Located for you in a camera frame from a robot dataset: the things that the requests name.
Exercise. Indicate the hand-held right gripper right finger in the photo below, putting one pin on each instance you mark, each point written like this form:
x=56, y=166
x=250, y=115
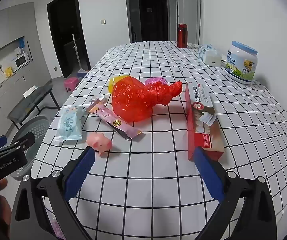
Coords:
x=208, y=176

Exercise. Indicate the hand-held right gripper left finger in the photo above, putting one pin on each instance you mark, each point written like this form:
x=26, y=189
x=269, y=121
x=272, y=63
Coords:
x=79, y=173

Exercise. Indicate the grey perforated plastic basket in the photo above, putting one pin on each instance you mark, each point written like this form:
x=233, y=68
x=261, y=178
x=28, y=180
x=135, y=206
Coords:
x=33, y=127

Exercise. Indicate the red white toothpaste box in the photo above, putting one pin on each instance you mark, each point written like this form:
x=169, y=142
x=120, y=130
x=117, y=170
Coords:
x=203, y=120

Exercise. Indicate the pink sachet packet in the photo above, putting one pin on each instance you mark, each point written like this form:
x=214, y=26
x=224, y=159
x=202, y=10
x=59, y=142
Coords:
x=113, y=122

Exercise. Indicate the red plastic bag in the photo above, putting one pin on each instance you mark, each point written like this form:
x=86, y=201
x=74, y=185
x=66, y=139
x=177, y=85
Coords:
x=133, y=97

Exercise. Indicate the person's left hand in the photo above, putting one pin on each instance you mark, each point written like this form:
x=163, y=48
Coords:
x=4, y=187

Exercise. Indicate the pink pig toy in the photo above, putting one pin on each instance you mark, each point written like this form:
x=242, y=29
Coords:
x=98, y=141

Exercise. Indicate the black glass coffee table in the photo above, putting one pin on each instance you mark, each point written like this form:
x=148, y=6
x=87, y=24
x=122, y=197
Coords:
x=33, y=97

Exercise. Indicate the blue wet wipe packet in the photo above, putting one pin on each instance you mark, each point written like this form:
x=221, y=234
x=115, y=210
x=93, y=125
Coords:
x=69, y=125

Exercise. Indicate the black white checkered tablecloth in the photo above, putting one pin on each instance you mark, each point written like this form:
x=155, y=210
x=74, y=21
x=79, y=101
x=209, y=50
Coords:
x=158, y=180

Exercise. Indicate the pink patterned cloth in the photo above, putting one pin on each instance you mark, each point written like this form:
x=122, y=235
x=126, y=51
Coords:
x=57, y=227

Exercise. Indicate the yellow small appliance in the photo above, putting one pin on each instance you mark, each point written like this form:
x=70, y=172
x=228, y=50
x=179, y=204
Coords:
x=8, y=71

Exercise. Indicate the pink plastic stool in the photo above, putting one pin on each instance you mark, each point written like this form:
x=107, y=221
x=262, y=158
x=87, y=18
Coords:
x=71, y=83

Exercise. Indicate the white round cap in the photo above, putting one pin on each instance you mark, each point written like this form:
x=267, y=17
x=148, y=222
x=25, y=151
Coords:
x=97, y=97

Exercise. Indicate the white microwave oven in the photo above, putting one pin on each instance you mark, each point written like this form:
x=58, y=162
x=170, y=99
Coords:
x=22, y=61

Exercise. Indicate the broom with grey pole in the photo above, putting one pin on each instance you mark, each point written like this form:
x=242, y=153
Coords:
x=81, y=73

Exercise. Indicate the blue white water dispenser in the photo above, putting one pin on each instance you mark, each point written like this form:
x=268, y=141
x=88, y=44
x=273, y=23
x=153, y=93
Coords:
x=21, y=45

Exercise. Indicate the pink mesh net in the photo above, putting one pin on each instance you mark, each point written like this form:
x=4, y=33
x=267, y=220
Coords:
x=156, y=80

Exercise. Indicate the white milk powder jar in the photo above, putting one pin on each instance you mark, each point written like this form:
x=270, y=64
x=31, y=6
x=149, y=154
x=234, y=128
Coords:
x=241, y=65

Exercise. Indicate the white blue tissue pack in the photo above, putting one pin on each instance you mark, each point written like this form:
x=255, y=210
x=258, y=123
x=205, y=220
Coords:
x=209, y=55

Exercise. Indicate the red thermos bottle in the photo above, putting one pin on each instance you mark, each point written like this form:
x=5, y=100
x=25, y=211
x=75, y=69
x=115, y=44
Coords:
x=182, y=36

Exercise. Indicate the black door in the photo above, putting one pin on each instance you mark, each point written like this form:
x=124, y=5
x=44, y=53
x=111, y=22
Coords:
x=153, y=15

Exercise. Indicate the grey wall cabinet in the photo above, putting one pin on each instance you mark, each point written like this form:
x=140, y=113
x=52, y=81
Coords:
x=16, y=20

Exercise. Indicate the wall light switch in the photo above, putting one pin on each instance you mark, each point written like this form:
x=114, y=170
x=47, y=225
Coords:
x=103, y=21

